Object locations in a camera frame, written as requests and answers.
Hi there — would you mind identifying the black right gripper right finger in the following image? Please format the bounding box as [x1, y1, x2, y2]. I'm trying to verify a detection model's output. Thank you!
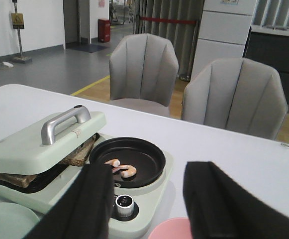
[183, 161, 289, 239]

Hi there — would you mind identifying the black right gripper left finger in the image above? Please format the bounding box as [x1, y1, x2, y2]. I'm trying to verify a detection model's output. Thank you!
[25, 164, 114, 239]

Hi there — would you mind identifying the pink plastic bowl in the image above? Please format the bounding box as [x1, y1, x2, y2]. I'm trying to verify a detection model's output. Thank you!
[148, 217, 193, 239]

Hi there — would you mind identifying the pink shrimp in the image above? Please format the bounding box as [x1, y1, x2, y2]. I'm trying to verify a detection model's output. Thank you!
[105, 158, 120, 167]
[112, 164, 137, 178]

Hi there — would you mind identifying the mint green hinged lid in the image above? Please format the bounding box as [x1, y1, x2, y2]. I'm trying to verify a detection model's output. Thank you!
[0, 112, 106, 175]

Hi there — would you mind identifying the mint green breakfast maker base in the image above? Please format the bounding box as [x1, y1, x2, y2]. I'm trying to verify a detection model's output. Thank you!
[0, 134, 173, 239]

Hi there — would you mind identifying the right silver control knob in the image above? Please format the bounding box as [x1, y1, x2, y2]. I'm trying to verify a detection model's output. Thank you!
[115, 194, 135, 218]

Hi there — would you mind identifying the mint green plate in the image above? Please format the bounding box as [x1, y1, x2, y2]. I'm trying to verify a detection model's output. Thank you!
[0, 202, 39, 239]

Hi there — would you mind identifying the black round frying pan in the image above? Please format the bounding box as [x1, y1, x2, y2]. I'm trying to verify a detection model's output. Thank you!
[89, 137, 166, 188]

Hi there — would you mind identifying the right grey upholstered chair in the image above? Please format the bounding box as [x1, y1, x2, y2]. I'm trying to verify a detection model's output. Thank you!
[181, 58, 288, 140]

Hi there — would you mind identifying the grey upholstered chair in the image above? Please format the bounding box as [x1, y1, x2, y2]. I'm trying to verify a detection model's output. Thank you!
[181, 58, 288, 140]
[109, 33, 179, 117]

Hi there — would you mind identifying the left grey upholstered chair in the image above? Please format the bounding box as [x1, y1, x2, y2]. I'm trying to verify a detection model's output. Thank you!
[109, 33, 179, 117]

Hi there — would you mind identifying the dark kitchen counter cabinet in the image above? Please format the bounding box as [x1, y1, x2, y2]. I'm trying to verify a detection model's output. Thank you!
[244, 25, 289, 104]

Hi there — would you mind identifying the white refrigerator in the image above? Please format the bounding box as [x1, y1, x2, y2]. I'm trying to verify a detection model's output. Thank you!
[192, 0, 257, 77]

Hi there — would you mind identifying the red trash bin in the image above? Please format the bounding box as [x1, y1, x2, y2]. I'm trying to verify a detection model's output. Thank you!
[97, 18, 110, 43]

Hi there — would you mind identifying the grey pleated curtain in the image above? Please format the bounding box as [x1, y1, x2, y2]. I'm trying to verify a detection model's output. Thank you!
[133, 0, 204, 80]

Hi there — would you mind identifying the red barrier belt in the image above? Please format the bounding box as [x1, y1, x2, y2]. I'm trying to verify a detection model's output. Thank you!
[139, 16, 197, 25]

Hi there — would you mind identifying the yellow sign stand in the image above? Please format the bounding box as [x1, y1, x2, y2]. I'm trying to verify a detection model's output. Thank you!
[10, 0, 32, 64]

